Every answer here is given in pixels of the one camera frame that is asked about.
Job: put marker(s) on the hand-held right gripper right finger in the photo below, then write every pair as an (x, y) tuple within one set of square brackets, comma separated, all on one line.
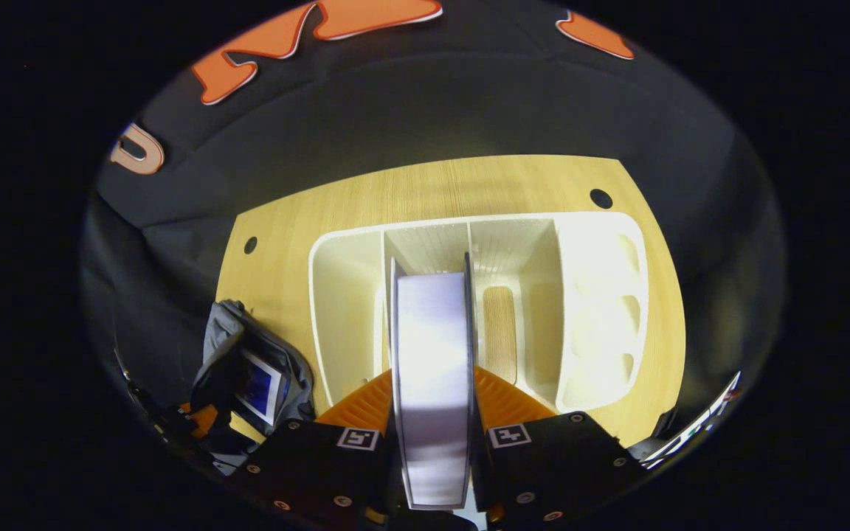
[(558, 464)]

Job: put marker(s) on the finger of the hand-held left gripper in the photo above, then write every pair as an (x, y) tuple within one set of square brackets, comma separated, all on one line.
[(202, 419)]

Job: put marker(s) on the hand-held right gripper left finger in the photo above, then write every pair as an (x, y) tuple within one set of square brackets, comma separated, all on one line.
[(307, 464)]

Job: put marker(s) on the grey schoolbag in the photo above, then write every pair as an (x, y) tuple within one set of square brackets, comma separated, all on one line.
[(222, 332)]

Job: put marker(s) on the white plastic bookshelf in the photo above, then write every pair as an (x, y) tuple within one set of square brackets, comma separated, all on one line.
[(602, 295)]

